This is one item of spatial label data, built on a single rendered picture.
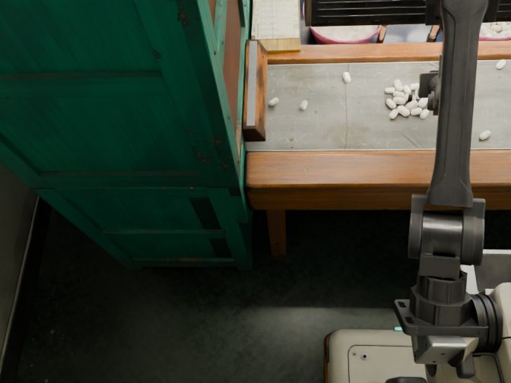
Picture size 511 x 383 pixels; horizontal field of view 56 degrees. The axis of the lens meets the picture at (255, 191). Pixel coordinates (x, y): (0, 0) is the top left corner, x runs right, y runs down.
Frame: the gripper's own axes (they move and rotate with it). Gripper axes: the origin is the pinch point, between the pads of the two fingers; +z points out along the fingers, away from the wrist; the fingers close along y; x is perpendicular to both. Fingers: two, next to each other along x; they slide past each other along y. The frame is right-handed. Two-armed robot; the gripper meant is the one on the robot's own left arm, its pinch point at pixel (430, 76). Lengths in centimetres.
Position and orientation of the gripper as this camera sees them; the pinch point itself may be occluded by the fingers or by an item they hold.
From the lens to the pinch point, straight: 145.5
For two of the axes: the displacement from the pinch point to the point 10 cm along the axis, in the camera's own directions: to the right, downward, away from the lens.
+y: -10.0, 0.2, 0.7
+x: 0.5, 8.9, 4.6
